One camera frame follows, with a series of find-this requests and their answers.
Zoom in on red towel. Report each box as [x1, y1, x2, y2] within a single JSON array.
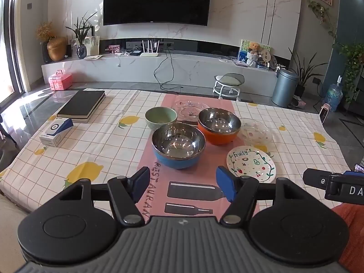
[[331, 203, 364, 273]]

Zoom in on green leafy plant stems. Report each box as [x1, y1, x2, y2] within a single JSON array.
[[65, 11, 99, 47]]

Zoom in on clear glass plate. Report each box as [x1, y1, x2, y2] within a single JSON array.
[[171, 99, 211, 119], [237, 118, 273, 147]]

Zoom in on black notebook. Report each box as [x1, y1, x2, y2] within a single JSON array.
[[56, 90, 106, 119]]

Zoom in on orange steel bowl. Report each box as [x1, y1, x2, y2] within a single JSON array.
[[197, 108, 242, 146]]

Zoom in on white fruit-print plate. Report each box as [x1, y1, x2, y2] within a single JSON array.
[[227, 146, 277, 183]]

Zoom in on white and blue box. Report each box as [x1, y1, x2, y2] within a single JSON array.
[[39, 117, 74, 147]]

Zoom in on dried flower bunch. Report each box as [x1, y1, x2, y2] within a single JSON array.
[[35, 21, 56, 43]]

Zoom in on blue steel bowl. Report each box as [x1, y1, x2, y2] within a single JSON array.
[[152, 122, 206, 169]]

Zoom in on gold round vase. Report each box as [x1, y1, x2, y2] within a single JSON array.
[[47, 37, 67, 61]]

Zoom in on hanging vine plant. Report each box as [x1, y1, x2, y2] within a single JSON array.
[[307, 0, 337, 46]]

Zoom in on potted long-leaf plant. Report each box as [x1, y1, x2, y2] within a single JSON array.
[[288, 47, 330, 97]]

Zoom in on blue water jug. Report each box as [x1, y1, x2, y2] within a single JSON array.
[[324, 75, 343, 113]]

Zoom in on white router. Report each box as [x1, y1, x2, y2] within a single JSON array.
[[141, 40, 160, 57]]

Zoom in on pink bottle-print placemat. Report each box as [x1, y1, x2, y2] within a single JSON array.
[[134, 94, 237, 225]]

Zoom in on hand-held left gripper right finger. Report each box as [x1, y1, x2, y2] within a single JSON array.
[[215, 166, 304, 227]]

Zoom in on black vase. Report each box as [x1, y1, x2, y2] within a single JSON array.
[[42, 42, 52, 64]]

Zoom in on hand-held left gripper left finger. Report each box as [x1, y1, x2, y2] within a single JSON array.
[[59, 166, 151, 227]]

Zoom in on green ceramic bowl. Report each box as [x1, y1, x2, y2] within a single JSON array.
[[145, 106, 177, 130]]

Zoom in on blue picture board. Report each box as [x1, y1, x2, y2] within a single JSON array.
[[237, 39, 270, 63]]

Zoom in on teddy bear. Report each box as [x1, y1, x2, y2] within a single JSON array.
[[246, 42, 261, 68]]

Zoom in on black cable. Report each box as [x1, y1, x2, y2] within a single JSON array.
[[154, 48, 185, 91]]

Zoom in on grey metal trash can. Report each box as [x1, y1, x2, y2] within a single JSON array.
[[271, 69, 300, 109]]

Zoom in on black television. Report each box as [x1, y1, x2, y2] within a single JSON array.
[[103, 0, 212, 27]]

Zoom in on large leafy plant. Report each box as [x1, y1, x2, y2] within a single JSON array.
[[333, 43, 364, 104]]

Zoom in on white stool with grey seat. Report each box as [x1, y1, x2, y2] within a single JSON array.
[[213, 73, 245, 101]]

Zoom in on pink storage box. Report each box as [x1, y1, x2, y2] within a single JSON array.
[[48, 70, 72, 91]]

